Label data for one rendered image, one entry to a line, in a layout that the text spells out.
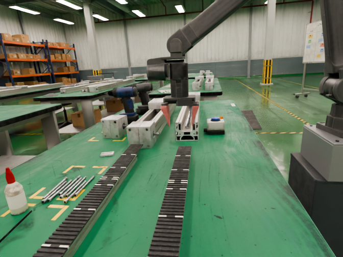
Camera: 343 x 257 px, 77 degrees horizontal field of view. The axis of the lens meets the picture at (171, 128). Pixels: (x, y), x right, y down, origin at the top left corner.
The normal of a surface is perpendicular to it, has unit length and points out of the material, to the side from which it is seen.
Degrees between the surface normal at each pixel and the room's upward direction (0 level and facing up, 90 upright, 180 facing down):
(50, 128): 90
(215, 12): 87
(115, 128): 90
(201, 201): 0
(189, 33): 87
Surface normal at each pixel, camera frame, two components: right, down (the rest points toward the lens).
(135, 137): -0.13, 0.29
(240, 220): -0.06, -0.96
